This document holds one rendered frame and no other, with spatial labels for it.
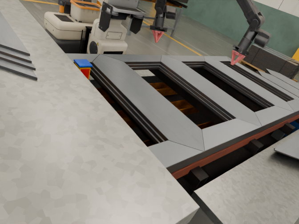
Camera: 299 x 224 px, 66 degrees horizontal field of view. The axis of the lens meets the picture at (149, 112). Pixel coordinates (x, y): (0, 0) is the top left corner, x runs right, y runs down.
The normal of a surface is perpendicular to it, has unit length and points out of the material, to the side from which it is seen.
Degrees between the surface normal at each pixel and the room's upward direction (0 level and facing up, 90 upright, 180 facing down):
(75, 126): 0
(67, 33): 90
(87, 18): 92
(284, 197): 0
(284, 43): 90
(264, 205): 0
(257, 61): 90
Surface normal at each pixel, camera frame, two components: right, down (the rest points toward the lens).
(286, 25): -0.71, 0.18
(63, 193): 0.29, -0.80
